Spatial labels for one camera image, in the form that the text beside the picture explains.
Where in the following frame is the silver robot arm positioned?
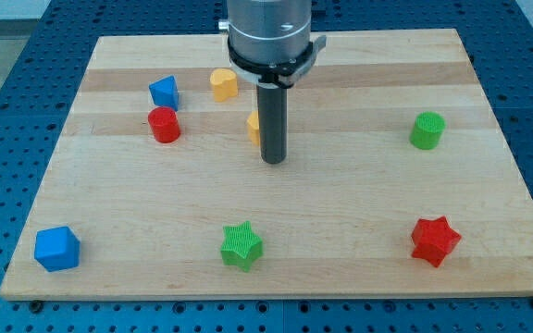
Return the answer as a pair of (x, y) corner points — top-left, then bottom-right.
(226, 0), (311, 65)

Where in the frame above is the yellow block behind rod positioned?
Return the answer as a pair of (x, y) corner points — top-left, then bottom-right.
(246, 110), (260, 146)

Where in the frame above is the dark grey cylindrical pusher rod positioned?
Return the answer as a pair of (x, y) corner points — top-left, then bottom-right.
(257, 86), (288, 165)

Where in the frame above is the green star block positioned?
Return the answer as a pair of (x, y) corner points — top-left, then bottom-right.
(220, 221), (263, 272)

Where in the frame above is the yellow heart block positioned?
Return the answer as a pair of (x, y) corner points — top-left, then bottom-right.
(209, 68), (239, 102)

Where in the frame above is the red cylinder block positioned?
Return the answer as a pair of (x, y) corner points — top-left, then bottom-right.
(148, 106), (180, 143)

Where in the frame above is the blue triangle block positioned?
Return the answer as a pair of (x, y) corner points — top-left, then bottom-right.
(149, 76), (180, 111)

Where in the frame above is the wooden board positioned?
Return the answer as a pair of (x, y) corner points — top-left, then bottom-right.
(0, 29), (533, 301)

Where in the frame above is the green cylinder block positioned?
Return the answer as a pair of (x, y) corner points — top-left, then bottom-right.
(409, 112), (446, 150)

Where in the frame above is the red star block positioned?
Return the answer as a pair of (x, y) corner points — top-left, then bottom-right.
(411, 216), (462, 268)

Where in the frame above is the blue cube block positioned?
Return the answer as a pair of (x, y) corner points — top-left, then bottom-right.
(33, 226), (81, 272)

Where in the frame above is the black and silver mounting bracket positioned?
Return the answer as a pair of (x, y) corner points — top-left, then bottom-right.
(228, 35), (327, 89)

